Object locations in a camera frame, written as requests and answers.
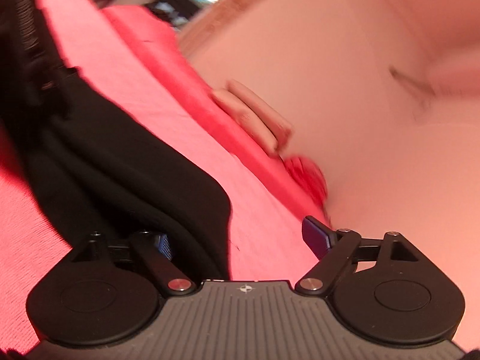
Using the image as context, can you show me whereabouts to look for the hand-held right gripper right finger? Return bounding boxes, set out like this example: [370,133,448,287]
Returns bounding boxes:
[295,215,419,296]

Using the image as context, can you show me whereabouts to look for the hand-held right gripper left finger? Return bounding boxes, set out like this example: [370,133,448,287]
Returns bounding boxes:
[73,230,196,297]

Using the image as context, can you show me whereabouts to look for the black knit pants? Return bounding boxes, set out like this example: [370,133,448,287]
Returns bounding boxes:
[0,0,234,282]

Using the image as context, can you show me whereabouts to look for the folded red blanket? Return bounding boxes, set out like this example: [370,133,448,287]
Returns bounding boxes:
[282,155,328,205]

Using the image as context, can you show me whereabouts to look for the hot pink bed sheet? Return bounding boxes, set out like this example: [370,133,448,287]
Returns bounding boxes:
[100,5,331,220]

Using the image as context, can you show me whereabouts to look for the beige patterned curtain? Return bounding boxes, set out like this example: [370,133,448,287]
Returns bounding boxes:
[178,0,271,47]

